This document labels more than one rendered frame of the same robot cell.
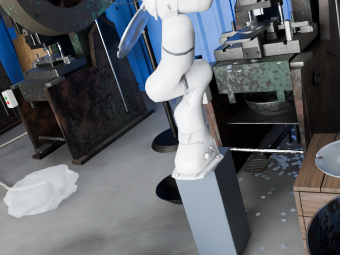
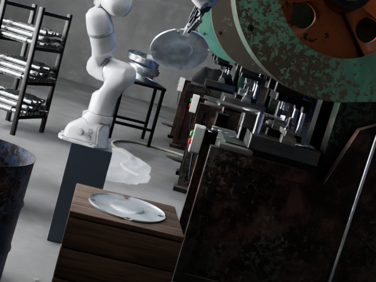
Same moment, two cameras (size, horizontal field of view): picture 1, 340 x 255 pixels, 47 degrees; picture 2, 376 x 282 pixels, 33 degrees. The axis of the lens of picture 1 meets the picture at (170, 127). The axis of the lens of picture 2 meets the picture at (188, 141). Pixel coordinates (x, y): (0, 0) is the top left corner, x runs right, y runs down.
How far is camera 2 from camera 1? 2.40 m
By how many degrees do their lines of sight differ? 46
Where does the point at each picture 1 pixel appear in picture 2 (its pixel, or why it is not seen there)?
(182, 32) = (88, 17)
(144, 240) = not seen: hidden behind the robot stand
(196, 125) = (93, 107)
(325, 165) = (112, 197)
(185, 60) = (93, 43)
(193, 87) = (106, 77)
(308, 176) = (93, 189)
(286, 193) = not seen: hidden behind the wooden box
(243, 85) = not seen: hidden behind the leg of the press
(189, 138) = (84, 113)
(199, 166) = (68, 132)
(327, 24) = (334, 165)
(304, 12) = (326, 140)
